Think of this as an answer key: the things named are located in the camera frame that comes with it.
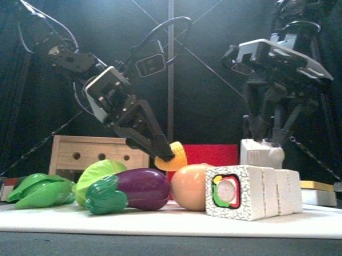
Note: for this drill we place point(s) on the white toy block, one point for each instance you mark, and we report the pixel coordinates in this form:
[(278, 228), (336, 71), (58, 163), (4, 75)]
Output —
[(262, 155)]

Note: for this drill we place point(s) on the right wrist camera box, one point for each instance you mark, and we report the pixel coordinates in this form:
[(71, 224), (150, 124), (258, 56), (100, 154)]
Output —
[(235, 60)]

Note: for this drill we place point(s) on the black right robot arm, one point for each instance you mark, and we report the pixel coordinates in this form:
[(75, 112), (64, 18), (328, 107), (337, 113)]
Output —
[(302, 20)]

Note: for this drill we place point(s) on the green toy pepper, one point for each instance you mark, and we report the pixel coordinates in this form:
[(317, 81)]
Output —
[(42, 191)]

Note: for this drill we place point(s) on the wooden drawer box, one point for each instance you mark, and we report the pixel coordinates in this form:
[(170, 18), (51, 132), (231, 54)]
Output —
[(84, 155)]

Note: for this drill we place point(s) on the red box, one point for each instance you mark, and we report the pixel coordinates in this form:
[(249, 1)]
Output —
[(211, 155)]

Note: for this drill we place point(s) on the yellow toy corn top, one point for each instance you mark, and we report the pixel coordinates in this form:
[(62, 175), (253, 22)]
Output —
[(174, 159)]

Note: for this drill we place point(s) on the orange toy peach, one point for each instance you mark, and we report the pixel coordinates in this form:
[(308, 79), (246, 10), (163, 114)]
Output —
[(189, 186)]

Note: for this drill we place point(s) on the vertical metal frame pole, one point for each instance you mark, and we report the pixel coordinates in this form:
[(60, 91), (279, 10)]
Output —
[(170, 100)]

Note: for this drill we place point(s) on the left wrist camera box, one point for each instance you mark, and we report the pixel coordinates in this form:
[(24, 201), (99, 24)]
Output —
[(150, 63)]

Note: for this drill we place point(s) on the red and white toy piece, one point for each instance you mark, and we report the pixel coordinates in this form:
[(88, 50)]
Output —
[(8, 188)]

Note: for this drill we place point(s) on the white toy sushi slice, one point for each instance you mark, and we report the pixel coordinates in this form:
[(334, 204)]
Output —
[(296, 190), (281, 191)]

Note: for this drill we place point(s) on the white cutting board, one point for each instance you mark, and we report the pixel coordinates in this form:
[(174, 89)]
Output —
[(169, 223)]

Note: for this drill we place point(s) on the toy sushi roll end slice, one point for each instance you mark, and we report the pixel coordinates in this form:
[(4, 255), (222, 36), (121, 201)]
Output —
[(235, 193)]

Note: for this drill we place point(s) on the white flat block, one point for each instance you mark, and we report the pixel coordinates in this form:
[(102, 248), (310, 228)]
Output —
[(318, 197)]

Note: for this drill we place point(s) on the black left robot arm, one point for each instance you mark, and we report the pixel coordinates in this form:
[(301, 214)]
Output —
[(67, 58)]

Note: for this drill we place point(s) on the purple toy eggplant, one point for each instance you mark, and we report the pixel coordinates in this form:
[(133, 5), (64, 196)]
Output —
[(142, 188)]

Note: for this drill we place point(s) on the yellow flat block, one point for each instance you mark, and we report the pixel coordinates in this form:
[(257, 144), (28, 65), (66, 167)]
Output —
[(317, 185)]

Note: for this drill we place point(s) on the light green toy lettuce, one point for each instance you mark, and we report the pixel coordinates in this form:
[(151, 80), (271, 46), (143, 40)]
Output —
[(95, 175)]

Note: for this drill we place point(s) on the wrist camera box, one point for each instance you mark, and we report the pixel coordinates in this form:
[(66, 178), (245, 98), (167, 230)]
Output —
[(235, 60), (150, 63)]

